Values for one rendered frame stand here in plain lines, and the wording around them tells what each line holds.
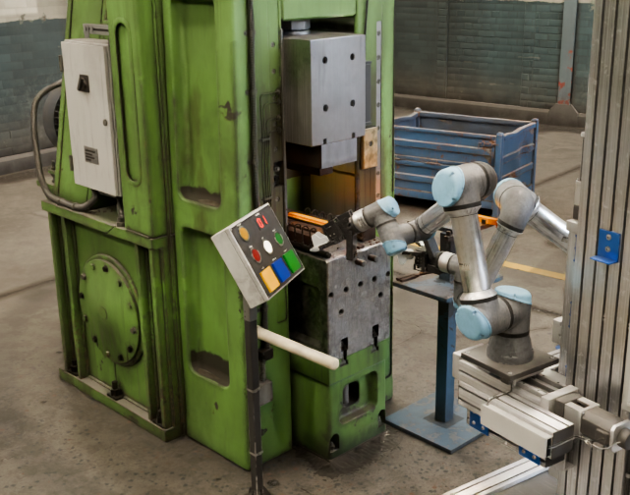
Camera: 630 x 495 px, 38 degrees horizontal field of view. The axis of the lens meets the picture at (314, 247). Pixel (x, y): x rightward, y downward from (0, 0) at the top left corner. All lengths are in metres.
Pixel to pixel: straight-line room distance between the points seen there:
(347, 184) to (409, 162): 3.67
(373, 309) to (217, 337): 0.67
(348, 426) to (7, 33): 6.48
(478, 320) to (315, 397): 1.27
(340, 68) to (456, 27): 8.70
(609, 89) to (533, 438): 1.03
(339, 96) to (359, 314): 0.91
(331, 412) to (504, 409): 1.16
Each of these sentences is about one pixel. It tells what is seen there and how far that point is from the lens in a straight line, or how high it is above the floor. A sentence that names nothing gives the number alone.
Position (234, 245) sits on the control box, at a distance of 3.05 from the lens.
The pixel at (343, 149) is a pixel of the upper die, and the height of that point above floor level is 1.33.
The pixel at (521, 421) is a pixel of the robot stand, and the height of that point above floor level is 0.73.
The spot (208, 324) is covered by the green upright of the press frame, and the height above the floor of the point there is 0.57.
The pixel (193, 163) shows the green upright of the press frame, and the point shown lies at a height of 1.26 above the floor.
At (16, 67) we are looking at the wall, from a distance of 9.58.
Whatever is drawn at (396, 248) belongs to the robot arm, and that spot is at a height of 1.12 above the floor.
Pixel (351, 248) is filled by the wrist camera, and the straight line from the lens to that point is 3.17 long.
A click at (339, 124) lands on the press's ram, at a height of 1.43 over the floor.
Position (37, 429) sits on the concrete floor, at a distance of 4.45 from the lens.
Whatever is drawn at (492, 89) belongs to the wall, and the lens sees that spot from 11.99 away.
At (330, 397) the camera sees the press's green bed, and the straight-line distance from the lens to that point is 3.83.
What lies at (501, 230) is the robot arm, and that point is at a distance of 3.15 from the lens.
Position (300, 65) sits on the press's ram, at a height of 1.67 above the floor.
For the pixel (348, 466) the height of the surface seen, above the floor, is 0.00.
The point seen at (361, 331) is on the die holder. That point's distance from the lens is 3.83.
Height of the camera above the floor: 2.07
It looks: 18 degrees down
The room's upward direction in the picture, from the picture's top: 1 degrees counter-clockwise
